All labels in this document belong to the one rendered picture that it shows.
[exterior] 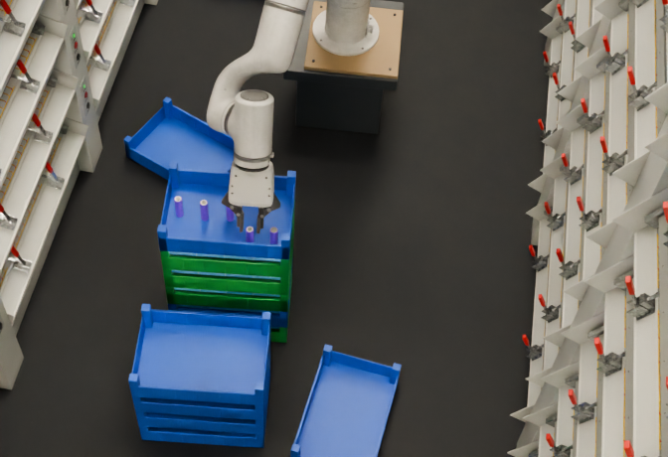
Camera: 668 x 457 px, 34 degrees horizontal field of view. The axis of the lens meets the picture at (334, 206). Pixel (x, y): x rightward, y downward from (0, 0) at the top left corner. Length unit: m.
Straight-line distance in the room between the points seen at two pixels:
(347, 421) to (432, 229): 0.64
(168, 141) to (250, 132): 0.94
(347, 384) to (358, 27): 0.98
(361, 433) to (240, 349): 0.40
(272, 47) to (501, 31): 1.45
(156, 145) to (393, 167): 0.70
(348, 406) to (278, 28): 1.00
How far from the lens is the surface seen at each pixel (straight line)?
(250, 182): 2.41
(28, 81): 2.68
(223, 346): 2.59
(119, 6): 3.39
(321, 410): 2.78
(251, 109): 2.32
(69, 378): 2.87
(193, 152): 3.22
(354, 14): 3.02
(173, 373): 2.56
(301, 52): 3.10
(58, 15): 2.75
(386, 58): 3.09
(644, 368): 1.70
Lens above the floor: 2.52
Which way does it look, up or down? 54 degrees down
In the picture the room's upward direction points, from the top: 5 degrees clockwise
